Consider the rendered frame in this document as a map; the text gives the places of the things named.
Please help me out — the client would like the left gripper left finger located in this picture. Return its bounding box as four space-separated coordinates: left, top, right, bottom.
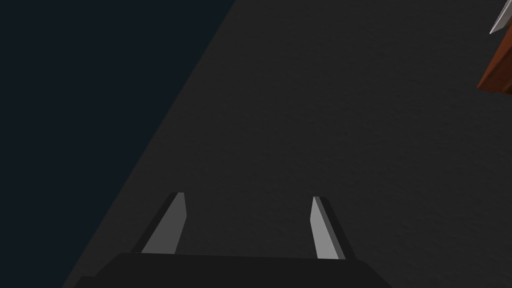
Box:
130 191 188 255

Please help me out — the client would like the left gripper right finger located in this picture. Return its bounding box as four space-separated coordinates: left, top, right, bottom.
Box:
309 195 357 261

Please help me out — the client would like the brown wooden furniture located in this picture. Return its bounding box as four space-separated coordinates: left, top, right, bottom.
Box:
476 0 512 96

